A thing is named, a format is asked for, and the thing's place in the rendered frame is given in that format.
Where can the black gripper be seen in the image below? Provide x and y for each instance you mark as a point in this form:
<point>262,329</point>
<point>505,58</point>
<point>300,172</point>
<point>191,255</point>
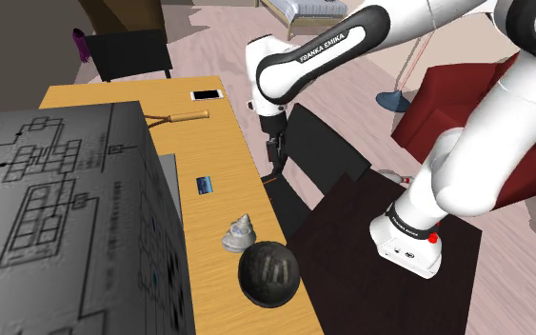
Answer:
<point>274,126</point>

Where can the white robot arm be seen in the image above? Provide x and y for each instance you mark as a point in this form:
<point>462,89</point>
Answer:
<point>481,139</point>

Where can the black chair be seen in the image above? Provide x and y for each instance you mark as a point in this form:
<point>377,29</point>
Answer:
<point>128,53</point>
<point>323,148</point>

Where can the wooden desk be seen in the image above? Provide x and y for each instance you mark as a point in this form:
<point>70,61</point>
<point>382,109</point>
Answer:
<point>212,148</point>

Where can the white smartphone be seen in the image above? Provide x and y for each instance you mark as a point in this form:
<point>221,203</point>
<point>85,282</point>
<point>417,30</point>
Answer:
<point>207,94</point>

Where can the small blue card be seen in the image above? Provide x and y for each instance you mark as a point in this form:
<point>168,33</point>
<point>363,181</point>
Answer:
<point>205,185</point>

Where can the grey spiral shell figure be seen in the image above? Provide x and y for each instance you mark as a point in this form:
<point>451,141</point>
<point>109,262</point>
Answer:
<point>239,235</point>

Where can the floor lamp with blue base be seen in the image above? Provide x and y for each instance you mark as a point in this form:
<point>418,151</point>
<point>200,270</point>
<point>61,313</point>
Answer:
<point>392,100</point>

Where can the wooden bed with grey mattress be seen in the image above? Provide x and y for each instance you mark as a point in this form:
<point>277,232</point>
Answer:
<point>311,9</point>

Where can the white and red bowling pin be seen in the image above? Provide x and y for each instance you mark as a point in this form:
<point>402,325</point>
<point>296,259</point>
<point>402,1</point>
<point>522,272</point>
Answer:
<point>395,177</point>

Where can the black round helmet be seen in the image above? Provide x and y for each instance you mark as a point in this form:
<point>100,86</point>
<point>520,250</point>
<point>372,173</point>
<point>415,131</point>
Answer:
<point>269,274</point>

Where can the red sofa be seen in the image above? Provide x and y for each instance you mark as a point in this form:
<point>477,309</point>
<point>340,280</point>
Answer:
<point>448,97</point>

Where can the brown wardrobe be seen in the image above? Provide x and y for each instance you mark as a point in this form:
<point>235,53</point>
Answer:
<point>123,16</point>

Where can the dark robot stand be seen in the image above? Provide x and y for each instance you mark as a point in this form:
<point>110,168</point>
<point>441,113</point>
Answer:
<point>379,297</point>

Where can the purple cloth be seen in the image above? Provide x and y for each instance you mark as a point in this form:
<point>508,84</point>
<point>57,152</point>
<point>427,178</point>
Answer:
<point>81,44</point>

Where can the large grey diagram-printed box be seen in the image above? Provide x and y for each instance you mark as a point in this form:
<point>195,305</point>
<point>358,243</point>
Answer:
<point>58,218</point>

